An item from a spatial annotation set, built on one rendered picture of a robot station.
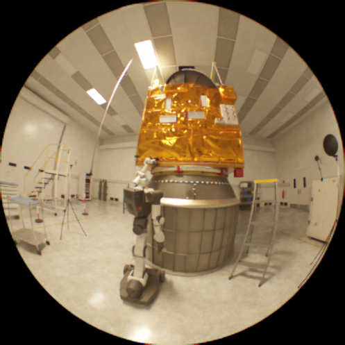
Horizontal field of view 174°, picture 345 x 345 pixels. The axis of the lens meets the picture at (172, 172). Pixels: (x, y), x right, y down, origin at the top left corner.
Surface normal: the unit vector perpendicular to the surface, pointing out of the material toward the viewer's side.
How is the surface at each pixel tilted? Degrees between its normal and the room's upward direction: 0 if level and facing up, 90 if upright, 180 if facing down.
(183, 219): 90
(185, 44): 180
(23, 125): 90
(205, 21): 180
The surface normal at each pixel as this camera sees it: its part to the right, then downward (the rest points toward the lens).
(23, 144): 0.99, 0.03
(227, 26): -0.04, 0.99
